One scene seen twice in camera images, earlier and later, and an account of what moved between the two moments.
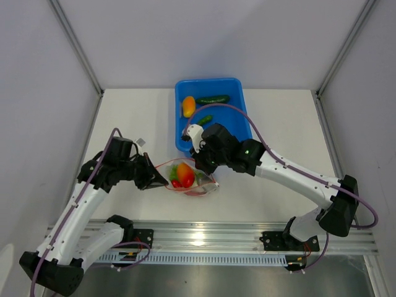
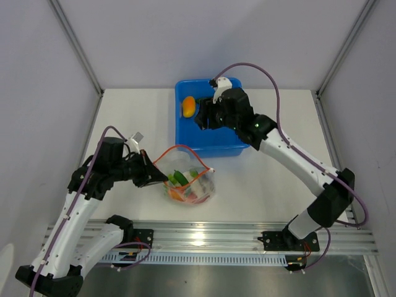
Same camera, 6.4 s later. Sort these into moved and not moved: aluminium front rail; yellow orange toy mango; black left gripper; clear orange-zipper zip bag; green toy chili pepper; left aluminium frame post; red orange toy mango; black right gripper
Moved: red orange toy mango; black right gripper; green toy chili pepper; clear orange-zipper zip bag
Not moved: black left gripper; yellow orange toy mango; left aluminium frame post; aluminium front rail
